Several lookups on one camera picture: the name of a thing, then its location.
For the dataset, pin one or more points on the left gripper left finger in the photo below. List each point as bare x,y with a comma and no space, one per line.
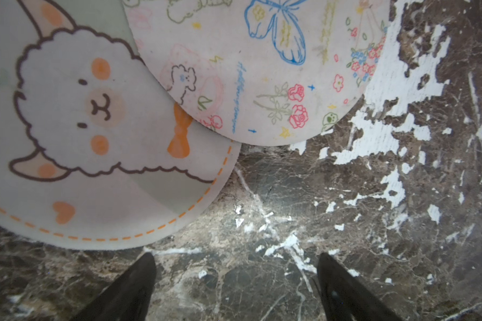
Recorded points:
128,297

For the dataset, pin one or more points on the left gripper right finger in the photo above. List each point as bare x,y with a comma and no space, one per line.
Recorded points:
345,298

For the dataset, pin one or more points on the white sheep coaster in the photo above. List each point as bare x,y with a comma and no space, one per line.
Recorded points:
94,153

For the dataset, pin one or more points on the butterfly doodle coaster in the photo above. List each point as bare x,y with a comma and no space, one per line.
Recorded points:
265,73

